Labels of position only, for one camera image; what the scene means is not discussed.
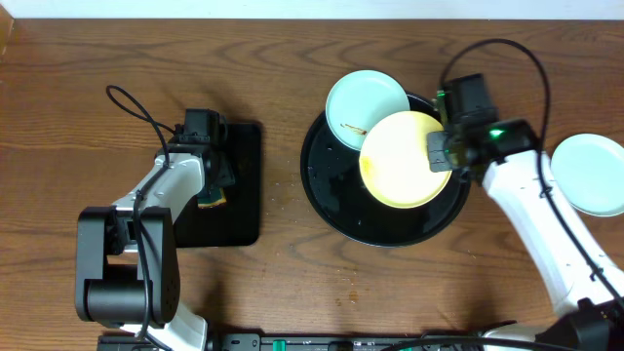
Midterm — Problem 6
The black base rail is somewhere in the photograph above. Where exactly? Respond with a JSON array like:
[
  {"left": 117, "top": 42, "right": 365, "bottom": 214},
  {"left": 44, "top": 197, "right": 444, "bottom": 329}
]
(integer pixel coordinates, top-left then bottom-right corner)
[{"left": 96, "top": 332, "right": 488, "bottom": 351}]

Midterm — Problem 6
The green and yellow sponge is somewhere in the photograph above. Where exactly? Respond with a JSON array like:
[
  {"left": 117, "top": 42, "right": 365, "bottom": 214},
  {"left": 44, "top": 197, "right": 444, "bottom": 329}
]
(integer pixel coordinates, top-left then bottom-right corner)
[{"left": 196, "top": 188, "right": 227, "bottom": 209}]

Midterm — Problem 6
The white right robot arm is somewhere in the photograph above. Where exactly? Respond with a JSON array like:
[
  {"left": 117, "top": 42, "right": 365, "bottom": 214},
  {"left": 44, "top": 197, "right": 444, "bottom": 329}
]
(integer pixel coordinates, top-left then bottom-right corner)
[{"left": 426, "top": 120, "right": 623, "bottom": 350}]

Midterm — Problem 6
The rectangular black tray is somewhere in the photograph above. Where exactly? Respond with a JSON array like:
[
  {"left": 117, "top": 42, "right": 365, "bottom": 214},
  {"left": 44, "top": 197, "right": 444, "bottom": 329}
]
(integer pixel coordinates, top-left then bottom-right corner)
[{"left": 175, "top": 123, "right": 261, "bottom": 248}]

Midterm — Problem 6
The round black tray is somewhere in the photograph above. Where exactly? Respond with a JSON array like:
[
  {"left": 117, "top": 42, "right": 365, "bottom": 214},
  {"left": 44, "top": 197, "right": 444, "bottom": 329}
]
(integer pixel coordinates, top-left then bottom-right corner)
[{"left": 300, "top": 113, "right": 470, "bottom": 248}]

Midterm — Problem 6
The light green plate with stain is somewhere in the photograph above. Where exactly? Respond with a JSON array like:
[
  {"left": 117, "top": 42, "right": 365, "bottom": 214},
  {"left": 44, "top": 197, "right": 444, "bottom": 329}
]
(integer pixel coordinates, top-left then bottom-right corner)
[{"left": 325, "top": 70, "right": 410, "bottom": 151}]

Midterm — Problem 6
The yellow plate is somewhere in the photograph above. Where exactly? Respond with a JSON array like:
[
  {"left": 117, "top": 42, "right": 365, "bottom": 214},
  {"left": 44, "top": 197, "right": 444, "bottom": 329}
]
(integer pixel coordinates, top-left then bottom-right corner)
[{"left": 359, "top": 111, "right": 451, "bottom": 209}]

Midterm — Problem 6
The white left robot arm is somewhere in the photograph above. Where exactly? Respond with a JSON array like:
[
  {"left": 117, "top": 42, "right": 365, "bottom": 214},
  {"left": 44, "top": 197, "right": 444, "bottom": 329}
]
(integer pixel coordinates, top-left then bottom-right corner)
[{"left": 75, "top": 142, "right": 230, "bottom": 350}]

